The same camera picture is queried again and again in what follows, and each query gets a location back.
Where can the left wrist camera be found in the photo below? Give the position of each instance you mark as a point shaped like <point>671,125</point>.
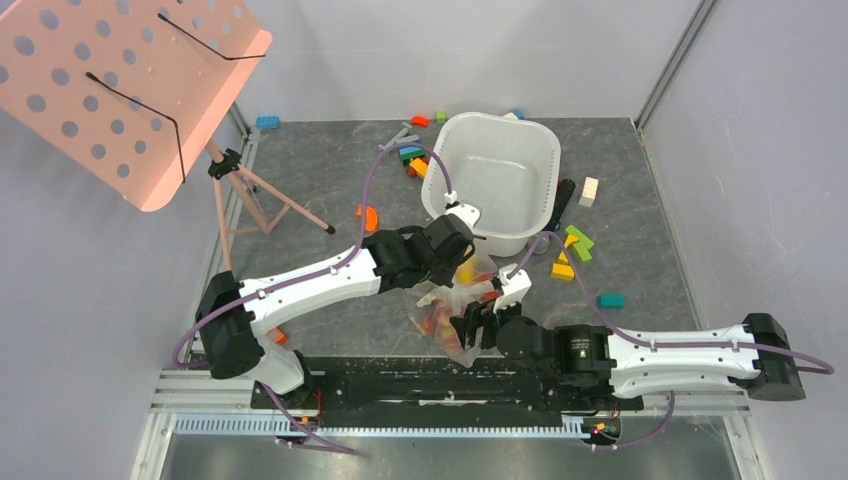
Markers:
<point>467,213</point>

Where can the beige wooden block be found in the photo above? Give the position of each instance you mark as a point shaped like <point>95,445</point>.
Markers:
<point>589,192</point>

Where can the stacked coloured brick pile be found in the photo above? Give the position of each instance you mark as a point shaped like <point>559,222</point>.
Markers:
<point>414,158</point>

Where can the blue lego brick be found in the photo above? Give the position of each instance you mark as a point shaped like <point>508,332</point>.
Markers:
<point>267,122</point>

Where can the white plastic basin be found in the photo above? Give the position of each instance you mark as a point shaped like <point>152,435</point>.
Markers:
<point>508,169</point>

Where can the red curved block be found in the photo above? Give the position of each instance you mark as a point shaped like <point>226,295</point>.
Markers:
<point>419,121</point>

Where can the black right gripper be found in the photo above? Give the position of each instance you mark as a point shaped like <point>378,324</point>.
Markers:
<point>483,324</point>

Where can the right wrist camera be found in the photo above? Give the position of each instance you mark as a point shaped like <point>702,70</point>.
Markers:
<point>512,284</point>

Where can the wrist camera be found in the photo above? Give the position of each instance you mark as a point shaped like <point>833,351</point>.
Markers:
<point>512,284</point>
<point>467,213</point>

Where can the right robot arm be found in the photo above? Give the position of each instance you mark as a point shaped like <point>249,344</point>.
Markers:
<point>597,361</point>

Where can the black microphone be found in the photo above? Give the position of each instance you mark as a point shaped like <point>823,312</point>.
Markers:
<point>564,192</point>

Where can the translucent plastic bag with fruits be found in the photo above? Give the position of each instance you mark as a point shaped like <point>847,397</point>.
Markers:
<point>430,307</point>

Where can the pink music stand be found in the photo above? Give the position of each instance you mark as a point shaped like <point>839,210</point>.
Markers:
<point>134,92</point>

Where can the teal block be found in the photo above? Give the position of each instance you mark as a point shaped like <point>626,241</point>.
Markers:
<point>611,301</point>

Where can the aluminium frame post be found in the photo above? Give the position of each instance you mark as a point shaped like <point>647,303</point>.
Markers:
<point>685,43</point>

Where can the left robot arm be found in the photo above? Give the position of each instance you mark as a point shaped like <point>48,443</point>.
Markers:
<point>235,317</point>

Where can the grey toy wrench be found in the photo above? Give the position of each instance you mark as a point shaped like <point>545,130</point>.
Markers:
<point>402,133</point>

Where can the orange curved block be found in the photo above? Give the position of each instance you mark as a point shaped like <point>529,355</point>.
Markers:
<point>370,216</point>

